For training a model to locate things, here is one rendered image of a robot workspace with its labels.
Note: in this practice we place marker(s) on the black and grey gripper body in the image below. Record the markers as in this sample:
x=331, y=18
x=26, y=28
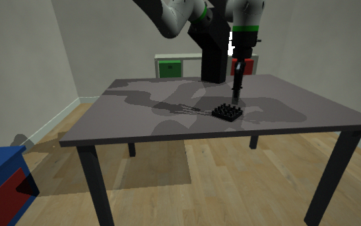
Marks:
x=241, y=54

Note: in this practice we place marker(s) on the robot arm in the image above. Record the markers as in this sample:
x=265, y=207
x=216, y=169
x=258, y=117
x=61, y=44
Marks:
x=245, y=15

